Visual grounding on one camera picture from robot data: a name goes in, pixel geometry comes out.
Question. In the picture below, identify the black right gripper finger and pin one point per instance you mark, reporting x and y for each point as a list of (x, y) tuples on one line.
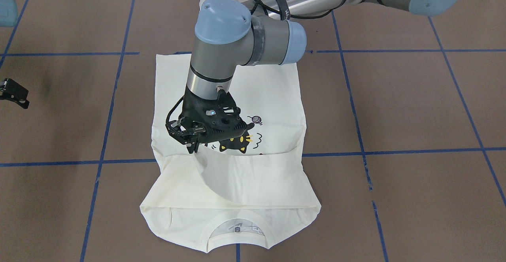
[(10, 90)]

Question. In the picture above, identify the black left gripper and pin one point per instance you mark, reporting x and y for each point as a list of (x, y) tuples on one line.
[(189, 110)]

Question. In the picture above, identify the cream long-sleeve cat shirt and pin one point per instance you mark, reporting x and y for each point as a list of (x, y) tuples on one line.
[(250, 189)]

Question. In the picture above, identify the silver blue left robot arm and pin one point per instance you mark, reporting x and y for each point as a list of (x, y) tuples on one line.
[(230, 33)]

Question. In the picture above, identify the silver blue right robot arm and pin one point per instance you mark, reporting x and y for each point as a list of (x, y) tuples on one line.
[(8, 15)]

